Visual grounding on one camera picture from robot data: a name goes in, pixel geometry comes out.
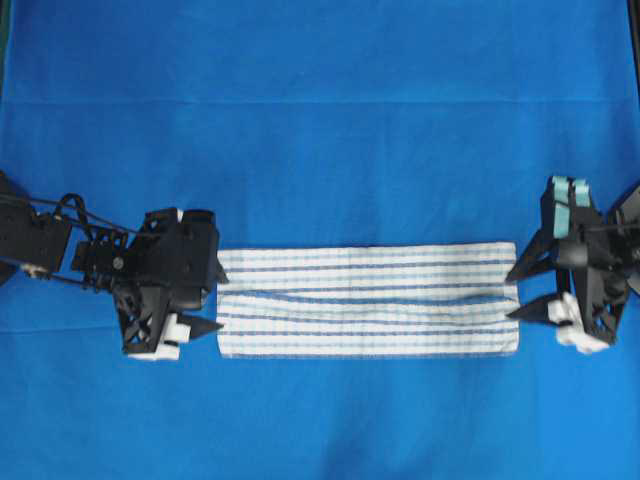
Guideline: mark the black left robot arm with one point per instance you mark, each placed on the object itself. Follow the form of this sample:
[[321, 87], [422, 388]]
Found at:
[[595, 258]]

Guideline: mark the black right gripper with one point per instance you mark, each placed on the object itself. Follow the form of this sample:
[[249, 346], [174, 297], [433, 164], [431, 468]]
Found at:
[[159, 280]]

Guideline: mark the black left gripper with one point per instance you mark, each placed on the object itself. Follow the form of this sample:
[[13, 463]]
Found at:
[[590, 254]]

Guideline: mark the blue table cloth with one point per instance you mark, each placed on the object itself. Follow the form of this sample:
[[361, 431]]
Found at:
[[307, 124]]

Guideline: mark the blue white striped towel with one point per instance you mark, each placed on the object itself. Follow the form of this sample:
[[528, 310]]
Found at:
[[368, 302]]

